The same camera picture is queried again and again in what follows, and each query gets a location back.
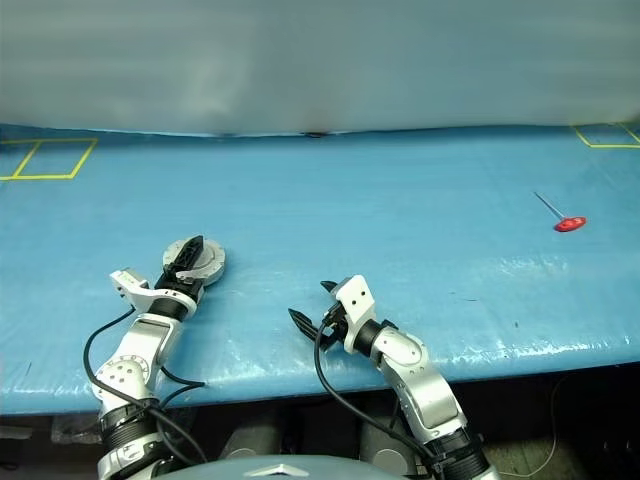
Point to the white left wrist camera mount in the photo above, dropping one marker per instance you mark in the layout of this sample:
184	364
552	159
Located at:
132	290

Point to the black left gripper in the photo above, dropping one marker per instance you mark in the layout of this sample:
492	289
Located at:
185	289

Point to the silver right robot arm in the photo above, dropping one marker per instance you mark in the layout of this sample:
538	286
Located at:
420	395

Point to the grey robot torso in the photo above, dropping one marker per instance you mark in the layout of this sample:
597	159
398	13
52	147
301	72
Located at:
280	472

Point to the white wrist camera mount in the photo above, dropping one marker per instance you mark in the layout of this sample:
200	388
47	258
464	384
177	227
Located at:
357	295
132	290

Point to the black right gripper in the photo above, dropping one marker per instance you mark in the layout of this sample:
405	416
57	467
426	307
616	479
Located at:
336	325

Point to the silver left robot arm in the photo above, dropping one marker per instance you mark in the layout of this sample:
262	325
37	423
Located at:
145	340

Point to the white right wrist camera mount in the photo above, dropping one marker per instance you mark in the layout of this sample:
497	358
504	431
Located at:
357	295

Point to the dark rounded shape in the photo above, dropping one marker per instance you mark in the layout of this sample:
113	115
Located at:
250	442
385	450

